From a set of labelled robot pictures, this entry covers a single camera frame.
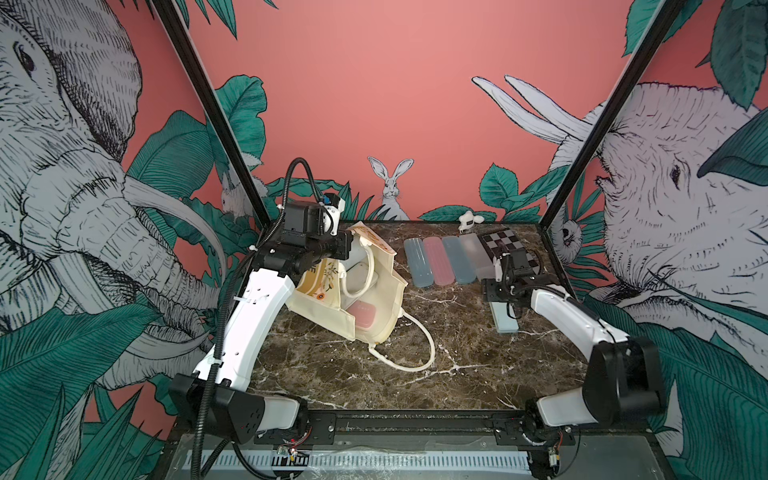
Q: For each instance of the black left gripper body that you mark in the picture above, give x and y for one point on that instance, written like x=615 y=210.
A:
x=327 y=246

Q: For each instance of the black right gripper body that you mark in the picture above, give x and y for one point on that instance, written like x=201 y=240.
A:
x=497 y=290

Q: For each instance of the pale mint case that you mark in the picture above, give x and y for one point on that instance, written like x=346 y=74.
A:
x=504 y=318

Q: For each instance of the pink pencil case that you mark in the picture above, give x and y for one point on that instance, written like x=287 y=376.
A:
x=439 y=262
x=364 y=314

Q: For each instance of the cream floral canvas tote bag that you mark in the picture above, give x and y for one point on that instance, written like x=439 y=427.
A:
x=360 y=298

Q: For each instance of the translucent white pencil case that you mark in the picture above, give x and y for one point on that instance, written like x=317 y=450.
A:
x=478 y=257

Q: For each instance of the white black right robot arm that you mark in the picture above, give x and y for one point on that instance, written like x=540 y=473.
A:
x=623 y=380

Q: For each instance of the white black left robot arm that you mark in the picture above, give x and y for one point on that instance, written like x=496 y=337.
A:
x=214 y=397

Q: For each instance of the light teal case in bag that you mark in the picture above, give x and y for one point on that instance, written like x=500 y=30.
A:
x=418 y=264

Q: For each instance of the black white chessboard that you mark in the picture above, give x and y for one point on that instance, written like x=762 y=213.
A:
x=499 y=242

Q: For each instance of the small white toy figure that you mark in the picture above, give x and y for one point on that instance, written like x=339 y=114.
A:
x=469 y=220

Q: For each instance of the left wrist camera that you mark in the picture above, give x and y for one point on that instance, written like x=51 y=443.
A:
x=315 y=218

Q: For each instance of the black front mounting rail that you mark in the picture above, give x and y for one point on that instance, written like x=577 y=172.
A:
x=506 y=427

